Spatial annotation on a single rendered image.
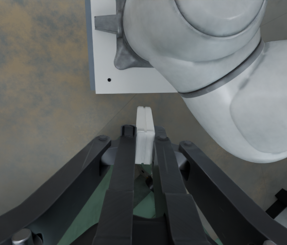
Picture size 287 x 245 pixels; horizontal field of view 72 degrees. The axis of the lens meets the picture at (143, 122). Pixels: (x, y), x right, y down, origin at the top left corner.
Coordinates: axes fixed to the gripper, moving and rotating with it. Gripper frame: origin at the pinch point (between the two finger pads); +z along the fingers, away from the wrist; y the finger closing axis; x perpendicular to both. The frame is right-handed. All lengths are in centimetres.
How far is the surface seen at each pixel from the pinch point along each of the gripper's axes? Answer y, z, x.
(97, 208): -15, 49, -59
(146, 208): 5, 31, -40
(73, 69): -37, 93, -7
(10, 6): -64, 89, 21
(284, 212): 133, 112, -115
